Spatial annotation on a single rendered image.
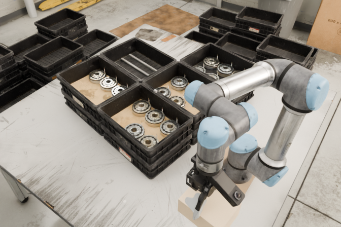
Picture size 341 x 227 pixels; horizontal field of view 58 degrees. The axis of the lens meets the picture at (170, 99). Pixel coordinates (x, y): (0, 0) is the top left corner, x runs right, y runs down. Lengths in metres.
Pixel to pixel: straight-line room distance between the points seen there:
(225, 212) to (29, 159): 1.11
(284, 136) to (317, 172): 1.45
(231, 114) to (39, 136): 1.28
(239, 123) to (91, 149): 1.06
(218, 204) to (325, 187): 1.67
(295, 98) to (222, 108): 0.37
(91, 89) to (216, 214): 1.14
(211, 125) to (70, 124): 1.23
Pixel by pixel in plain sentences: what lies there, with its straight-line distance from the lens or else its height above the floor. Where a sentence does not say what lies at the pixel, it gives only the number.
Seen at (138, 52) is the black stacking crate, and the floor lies 0.83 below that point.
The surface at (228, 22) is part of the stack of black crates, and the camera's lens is 3.55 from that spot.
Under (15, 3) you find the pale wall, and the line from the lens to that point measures 4.85.
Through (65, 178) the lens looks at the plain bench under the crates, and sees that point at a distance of 1.65.
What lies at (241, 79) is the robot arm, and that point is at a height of 1.39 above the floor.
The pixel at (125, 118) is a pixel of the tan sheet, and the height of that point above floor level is 0.83.
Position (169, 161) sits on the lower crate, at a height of 0.73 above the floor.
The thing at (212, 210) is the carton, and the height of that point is 1.11.
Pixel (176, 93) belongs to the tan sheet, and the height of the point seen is 0.83.
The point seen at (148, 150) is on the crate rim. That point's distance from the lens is 1.38.
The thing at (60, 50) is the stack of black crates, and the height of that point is 0.49.
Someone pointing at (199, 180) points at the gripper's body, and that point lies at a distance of 0.93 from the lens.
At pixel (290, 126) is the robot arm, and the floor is 1.16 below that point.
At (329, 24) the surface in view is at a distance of 4.08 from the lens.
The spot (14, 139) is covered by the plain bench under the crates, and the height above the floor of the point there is 0.70.
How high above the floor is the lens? 2.00
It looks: 42 degrees down
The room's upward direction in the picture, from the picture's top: straight up
